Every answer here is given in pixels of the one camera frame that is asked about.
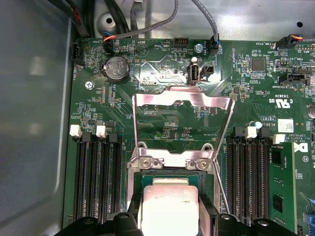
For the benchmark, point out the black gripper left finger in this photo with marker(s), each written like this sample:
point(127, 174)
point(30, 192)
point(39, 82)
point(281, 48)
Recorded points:
point(123, 223)

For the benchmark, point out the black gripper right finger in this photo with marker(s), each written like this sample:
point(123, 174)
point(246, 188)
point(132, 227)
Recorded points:
point(226, 223)

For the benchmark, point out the thin silver locking lever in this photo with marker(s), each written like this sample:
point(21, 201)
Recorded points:
point(222, 189)

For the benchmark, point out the silver CPU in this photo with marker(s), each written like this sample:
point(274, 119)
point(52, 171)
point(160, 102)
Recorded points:
point(169, 209)

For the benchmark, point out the silver socket cover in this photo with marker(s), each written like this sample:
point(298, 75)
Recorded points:
point(197, 97)

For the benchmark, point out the CPU socket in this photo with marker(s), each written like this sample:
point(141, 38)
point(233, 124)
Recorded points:
point(131, 179)

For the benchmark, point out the RAM slot black latch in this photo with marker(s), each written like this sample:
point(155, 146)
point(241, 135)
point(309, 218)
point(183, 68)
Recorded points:
point(232, 172)
point(263, 172)
point(116, 172)

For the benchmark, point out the RAM slot white latch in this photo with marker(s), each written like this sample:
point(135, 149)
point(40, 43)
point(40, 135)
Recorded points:
point(78, 172)
point(104, 172)
point(248, 172)
point(279, 139)

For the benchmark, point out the green RAM stick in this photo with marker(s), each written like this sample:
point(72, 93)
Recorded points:
point(283, 184)

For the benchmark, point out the silver capacitor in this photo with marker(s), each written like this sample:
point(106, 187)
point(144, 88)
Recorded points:
point(257, 125)

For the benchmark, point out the white label sticker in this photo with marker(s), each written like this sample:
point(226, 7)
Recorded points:
point(285, 126)

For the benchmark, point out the silver screw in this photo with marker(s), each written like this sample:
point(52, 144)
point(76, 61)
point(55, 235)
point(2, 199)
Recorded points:
point(89, 85)
point(198, 48)

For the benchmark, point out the green motherboard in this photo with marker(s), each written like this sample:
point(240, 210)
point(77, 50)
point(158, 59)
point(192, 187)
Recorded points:
point(221, 73)

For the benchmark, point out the internal USB port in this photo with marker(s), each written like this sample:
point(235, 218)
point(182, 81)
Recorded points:
point(194, 73)

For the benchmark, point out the coin cell battery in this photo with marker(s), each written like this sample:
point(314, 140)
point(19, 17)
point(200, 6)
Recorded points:
point(116, 70)

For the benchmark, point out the small black connector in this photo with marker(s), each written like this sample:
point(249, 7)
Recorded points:
point(207, 69)

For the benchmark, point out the wide black connector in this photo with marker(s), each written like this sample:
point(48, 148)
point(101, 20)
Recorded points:
point(292, 79)

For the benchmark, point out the black PC case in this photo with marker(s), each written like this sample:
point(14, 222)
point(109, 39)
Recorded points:
point(24, 98)

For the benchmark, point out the black square chip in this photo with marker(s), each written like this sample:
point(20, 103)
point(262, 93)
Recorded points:
point(258, 64)

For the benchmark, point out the black fan header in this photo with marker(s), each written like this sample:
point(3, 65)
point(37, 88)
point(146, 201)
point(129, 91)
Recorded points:
point(75, 50)

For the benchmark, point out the black pin header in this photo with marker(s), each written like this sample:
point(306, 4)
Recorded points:
point(181, 43)

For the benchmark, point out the black fan connector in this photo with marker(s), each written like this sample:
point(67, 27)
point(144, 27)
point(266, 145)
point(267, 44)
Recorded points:
point(285, 41)

